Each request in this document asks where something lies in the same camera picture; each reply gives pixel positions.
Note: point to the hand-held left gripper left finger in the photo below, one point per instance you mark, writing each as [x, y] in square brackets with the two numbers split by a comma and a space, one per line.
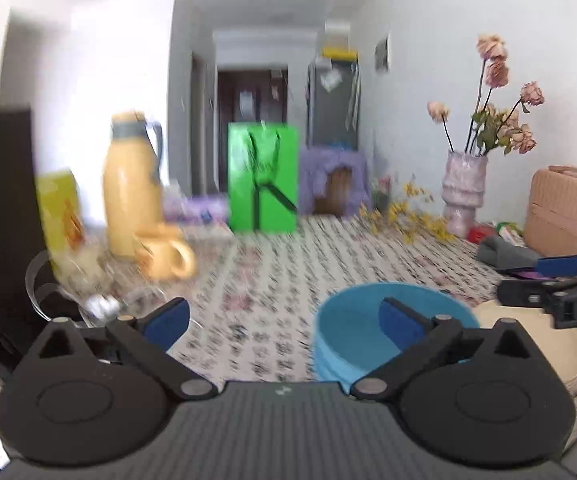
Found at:
[168, 322]

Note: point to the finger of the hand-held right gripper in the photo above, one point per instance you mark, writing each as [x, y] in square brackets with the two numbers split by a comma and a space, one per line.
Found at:
[523, 292]
[563, 265]

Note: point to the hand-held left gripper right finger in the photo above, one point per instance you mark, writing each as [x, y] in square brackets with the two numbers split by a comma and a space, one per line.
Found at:
[398, 325]

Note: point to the purple pouch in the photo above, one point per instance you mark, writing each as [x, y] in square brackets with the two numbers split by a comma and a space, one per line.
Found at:
[525, 274]

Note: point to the grey folded cloth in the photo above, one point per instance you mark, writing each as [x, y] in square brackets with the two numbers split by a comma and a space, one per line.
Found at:
[505, 255]

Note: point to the pink quilted bag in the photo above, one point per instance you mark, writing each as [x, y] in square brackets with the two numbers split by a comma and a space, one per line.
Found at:
[563, 215]

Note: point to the green snack packet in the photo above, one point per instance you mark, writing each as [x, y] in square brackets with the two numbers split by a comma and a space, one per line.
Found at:
[510, 234]

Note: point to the yellow mug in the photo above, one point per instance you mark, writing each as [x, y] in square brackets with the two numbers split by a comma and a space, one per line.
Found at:
[161, 257]

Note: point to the red packet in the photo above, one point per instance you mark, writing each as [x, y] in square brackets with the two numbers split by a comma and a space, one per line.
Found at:
[479, 233]

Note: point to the calligraphy print tablecloth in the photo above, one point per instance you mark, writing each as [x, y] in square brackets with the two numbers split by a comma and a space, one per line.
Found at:
[268, 300]

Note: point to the yellow flower sprigs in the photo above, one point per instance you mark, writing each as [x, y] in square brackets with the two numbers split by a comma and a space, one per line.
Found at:
[418, 220]

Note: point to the lilac textured vase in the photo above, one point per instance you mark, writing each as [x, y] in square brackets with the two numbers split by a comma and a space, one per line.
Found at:
[463, 195]

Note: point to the purple tissue packet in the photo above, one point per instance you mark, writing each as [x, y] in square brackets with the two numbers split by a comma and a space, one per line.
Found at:
[196, 210]

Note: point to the yellow thermos jug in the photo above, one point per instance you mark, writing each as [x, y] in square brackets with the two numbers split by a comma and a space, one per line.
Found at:
[131, 195]

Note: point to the clear glass jug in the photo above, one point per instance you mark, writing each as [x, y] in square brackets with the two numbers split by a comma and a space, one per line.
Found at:
[38, 285]

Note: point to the wooden chair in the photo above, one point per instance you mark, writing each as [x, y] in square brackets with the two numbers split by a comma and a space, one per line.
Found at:
[338, 192]

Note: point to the yellow snack packet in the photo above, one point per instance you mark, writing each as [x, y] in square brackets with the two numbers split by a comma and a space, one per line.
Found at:
[61, 215]

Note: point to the dried pink roses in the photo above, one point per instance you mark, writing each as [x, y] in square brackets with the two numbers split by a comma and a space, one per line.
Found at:
[498, 125]

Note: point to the purple cloth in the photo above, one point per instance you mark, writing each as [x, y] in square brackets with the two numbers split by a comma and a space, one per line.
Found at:
[318, 175]

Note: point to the green paper shopping bag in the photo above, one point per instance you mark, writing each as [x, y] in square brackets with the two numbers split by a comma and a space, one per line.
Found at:
[263, 180]

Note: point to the dark brown door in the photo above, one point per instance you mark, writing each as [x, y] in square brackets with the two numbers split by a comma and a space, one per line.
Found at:
[248, 130]

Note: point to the grey refrigerator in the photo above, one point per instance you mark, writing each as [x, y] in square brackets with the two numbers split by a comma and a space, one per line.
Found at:
[331, 110]

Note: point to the hanging metal tongs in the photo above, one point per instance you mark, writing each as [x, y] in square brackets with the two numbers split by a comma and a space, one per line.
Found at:
[356, 100]

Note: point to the yellow box on refrigerator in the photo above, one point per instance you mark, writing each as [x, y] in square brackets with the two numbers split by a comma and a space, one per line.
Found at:
[339, 53]

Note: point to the white box on refrigerator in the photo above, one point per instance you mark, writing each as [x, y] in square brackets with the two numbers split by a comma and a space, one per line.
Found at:
[337, 34]

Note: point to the wall picture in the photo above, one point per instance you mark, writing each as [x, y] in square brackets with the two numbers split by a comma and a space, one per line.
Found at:
[382, 54]

